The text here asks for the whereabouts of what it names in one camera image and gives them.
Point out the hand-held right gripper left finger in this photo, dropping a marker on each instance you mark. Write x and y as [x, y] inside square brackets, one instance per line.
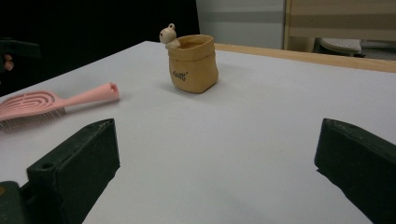
[81, 161]

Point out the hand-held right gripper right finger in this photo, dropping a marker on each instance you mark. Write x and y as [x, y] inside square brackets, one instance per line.
[361, 161]

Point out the pink hairbrush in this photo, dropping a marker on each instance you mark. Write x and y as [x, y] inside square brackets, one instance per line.
[40, 104]

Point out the tan ceramic pot with bear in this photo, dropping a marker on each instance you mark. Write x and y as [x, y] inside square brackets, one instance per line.
[193, 67]

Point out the white perforated seat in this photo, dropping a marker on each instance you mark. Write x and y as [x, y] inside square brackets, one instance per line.
[341, 45]

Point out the wooden slatted board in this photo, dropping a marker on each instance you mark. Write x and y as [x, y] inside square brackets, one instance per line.
[342, 18]

